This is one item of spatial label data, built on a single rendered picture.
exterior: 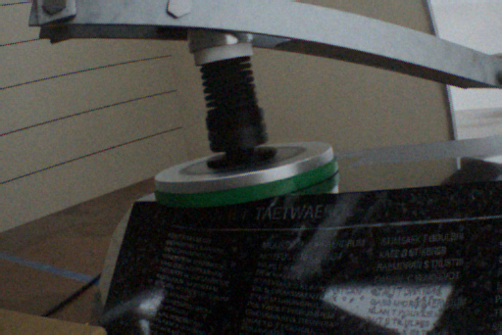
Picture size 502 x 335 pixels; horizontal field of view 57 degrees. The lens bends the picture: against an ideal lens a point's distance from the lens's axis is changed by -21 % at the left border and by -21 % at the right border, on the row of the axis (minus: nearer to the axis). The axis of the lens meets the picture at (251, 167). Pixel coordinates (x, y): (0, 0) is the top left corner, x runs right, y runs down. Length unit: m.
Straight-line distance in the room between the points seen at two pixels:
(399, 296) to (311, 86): 5.84
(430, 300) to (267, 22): 0.36
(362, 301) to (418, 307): 0.06
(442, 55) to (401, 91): 5.07
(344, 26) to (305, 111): 5.69
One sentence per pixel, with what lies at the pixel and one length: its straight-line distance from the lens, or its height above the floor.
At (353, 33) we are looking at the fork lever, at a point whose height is 0.96.
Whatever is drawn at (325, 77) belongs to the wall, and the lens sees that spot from 6.16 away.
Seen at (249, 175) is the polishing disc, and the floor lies 0.83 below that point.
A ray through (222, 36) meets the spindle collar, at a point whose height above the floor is 0.98.
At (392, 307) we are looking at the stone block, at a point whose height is 0.72.
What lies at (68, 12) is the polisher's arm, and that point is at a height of 1.04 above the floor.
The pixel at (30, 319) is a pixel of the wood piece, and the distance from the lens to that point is 0.27.
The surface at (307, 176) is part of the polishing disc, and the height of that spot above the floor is 0.81.
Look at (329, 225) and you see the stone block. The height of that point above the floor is 0.78.
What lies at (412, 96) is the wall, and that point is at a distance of 5.77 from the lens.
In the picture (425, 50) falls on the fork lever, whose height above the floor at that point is 0.93.
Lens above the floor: 0.92
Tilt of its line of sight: 9 degrees down
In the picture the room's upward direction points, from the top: 10 degrees counter-clockwise
